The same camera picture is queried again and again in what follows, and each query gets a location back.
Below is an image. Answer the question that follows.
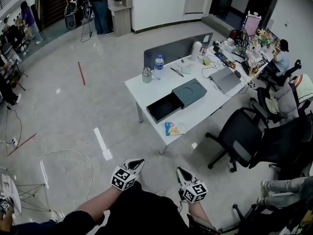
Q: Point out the white tumbler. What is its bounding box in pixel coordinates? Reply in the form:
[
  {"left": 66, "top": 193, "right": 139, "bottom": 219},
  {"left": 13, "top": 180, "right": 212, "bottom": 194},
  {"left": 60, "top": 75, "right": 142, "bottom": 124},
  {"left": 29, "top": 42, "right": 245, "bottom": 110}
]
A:
[{"left": 190, "top": 42, "right": 202, "bottom": 61}]

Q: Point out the black field monitor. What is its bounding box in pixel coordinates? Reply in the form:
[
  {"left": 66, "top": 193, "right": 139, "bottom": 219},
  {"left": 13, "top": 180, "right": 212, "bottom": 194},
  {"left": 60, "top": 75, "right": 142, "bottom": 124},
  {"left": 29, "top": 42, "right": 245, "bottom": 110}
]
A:
[{"left": 187, "top": 213, "right": 218, "bottom": 235}]

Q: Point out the folding stand with white disc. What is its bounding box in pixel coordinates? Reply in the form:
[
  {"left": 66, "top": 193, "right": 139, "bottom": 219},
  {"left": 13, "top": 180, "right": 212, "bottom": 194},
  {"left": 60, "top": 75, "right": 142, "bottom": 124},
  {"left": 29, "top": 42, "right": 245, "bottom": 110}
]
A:
[{"left": 0, "top": 174, "right": 51, "bottom": 216}]

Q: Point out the dark red floor tape strip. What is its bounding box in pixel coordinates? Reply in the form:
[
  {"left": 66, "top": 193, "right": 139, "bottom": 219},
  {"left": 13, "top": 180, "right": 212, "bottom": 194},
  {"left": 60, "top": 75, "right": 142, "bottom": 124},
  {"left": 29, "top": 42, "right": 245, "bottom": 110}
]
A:
[{"left": 6, "top": 133, "right": 37, "bottom": 157}]

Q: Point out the white floor cable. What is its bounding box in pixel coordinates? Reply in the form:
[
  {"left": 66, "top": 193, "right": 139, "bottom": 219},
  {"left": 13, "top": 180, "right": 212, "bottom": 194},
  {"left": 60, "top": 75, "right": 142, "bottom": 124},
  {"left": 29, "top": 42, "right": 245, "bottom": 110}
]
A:
[{"left": 35, "top": 148, "right": 93, "bottom": 200}]

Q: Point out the grey desk partition panel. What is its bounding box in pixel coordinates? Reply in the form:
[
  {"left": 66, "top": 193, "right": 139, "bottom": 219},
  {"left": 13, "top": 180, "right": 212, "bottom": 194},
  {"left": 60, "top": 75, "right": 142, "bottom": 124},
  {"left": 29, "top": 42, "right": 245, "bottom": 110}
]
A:
[{"left": 143, "top": 32, "right": 214, "bottom": 71}]

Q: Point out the black desk cable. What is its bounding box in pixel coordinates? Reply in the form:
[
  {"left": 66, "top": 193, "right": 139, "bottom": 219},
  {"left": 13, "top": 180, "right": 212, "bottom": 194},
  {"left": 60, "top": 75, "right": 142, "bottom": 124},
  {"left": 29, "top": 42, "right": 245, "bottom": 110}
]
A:
[{"left": 201, "top": 55, "right": 245, "bottom": 93}]

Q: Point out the grey cabinet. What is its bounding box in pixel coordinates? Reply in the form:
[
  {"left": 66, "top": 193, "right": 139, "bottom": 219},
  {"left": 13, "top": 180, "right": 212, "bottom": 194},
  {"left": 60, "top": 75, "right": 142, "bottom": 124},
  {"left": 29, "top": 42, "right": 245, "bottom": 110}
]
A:
[{"left": 107, "top": 0, "right": 134, "bottom": 36}]

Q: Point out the person's black clothing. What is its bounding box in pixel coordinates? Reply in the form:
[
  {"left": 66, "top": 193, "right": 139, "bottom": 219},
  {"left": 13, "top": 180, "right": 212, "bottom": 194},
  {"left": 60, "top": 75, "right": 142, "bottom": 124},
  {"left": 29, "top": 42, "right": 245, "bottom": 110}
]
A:
[{"left": 12, "top": 181, "right": 194, "bottom": 235}]

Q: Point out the black desk chair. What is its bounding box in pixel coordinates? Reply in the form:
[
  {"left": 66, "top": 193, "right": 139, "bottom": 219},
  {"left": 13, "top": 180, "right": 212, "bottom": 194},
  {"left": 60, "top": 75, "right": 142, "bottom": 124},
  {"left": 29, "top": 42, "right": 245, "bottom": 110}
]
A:
[{"left": 258, "top": 59, "right": 302, "bottom": 88}]

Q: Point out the black mesh office chair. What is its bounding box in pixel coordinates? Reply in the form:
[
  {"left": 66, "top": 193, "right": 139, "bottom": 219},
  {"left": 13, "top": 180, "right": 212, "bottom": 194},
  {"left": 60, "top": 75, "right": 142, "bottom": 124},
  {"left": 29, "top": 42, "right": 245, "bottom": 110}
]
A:
[{"left": 205, "top": 108, "right": 264, "bottom": 173}]

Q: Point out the chair with grey jacket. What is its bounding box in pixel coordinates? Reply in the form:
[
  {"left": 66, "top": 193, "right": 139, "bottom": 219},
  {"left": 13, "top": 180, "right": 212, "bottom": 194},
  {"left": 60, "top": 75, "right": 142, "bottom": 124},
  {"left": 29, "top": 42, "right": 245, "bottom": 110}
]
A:
[{"left": 250, "top": 83, "right": 300, "bottom": 126}]

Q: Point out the person's left forearm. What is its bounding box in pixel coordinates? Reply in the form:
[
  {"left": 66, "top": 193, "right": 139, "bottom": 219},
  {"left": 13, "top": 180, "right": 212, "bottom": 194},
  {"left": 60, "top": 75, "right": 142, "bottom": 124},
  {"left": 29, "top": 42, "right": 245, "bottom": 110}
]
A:
[{"left": 73, "top": 186, "right": 123, "bottom": 226}]

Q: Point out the person's right forearm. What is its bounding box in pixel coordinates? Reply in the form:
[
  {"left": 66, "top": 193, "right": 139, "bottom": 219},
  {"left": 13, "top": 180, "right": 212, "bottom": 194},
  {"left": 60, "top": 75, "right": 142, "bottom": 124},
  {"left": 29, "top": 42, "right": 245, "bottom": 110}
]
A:
[{"left": 187, "top": 201, "right": 213, "bottom": 230}]

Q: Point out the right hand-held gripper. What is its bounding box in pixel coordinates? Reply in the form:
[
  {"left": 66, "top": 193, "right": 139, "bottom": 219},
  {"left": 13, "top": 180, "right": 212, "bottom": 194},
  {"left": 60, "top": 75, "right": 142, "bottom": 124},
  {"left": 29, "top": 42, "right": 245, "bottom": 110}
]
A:
[{"left": 176, "top": 166, "right": 209, "bottom": 204}]

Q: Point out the black box tray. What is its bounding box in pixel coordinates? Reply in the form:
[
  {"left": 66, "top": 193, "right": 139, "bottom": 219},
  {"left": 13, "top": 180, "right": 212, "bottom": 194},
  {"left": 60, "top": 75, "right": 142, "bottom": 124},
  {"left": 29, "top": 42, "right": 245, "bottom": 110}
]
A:
[{"left": 146, "top": 78, "right": 208, "bottom": 124}]

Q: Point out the silver laptop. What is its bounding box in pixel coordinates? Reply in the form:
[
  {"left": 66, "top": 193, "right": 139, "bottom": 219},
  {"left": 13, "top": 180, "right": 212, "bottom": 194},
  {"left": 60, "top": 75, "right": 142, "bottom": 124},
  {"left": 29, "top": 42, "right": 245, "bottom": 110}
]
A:
[{"left": 209, "top": 67, "right": 242, "bottom": 94}]

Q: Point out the clear plastic water bottle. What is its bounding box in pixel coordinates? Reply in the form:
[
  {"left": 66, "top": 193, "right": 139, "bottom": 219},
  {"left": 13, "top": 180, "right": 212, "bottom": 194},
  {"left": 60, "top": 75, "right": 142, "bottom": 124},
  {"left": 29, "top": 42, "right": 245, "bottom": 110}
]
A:
[{"left": 154, "top": 54, "right": 164, "bottom": 80}]

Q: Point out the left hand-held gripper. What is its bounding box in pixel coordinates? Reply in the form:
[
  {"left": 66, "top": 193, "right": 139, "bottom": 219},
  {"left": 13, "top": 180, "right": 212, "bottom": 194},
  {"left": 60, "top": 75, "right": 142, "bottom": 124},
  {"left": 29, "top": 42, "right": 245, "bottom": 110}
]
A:
[{"left": 111, "top": 158, "right": 145, "bottom": 192}]

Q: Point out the black computer monitor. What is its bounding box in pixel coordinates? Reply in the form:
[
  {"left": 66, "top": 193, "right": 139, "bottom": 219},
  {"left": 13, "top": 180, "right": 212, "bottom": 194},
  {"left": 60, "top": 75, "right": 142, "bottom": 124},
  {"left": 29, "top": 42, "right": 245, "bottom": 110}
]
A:
[{"left": 241, "top": 27, "right": 252, "bottom": 55}]

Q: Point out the grey-green metal flask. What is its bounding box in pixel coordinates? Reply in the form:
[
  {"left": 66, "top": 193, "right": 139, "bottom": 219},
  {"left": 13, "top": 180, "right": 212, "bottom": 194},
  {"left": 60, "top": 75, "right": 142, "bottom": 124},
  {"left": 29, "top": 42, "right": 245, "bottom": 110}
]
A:
[{"left": 142, "top": 67, "right": 152, "bottom": 84}]

